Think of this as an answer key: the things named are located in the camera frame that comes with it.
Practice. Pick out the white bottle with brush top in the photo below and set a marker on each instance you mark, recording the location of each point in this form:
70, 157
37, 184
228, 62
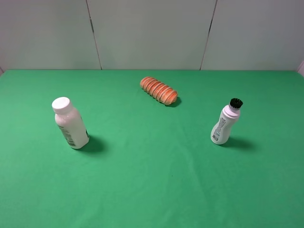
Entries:
229, 115

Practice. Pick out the orange striped bread loaf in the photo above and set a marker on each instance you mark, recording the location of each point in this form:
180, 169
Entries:
159, 90

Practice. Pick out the green table cloth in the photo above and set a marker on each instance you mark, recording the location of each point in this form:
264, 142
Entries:
150, 165

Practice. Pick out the white capped plastic bottle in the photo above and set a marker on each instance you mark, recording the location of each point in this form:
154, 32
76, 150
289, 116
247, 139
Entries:
70, 122

